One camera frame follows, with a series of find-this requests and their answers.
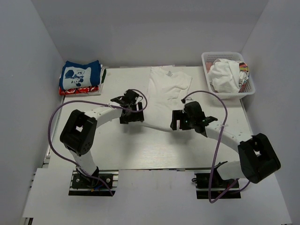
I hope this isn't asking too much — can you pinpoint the white t-shirt with robot print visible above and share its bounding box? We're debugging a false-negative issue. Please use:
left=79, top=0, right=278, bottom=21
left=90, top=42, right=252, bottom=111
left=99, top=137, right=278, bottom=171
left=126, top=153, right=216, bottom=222
left=137, top=67, right=193, bottom=132

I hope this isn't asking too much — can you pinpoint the white t-shirt with colourful print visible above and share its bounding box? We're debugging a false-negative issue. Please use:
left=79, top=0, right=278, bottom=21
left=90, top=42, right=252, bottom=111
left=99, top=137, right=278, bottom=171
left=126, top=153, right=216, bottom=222
left=205, top=59, right=249, bottom=93

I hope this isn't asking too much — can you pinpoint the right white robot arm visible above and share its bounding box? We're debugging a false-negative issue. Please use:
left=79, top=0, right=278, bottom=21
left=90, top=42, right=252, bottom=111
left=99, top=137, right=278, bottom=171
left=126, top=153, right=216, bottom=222
left=170, top=101, right=281, bottom=187

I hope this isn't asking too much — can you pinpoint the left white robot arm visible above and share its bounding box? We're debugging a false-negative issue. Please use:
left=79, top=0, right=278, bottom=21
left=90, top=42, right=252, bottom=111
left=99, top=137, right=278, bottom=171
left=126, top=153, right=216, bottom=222
left=60, top=89, right=145, bottom=187

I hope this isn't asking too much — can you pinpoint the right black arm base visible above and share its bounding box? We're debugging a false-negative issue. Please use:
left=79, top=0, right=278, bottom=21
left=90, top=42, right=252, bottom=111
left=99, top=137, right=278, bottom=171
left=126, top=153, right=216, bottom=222
left=192, top=172, right=241, bottom=200

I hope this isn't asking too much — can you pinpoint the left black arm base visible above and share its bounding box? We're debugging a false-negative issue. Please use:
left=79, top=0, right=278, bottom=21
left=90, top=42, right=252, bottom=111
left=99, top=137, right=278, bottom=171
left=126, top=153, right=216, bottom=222
left=68, top=170, right=119, bottom=197

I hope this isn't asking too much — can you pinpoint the red folded t-shirt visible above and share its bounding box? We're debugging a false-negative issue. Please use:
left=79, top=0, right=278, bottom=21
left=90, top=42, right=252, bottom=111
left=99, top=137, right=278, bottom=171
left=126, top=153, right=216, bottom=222
left=59, top=86, right=100, bottom=96

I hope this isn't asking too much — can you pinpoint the blue folded Mickey t-shirt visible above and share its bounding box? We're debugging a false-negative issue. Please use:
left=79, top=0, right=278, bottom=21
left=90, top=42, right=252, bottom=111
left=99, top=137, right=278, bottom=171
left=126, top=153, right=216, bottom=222
left=59, top=60, right=102, bottom=90

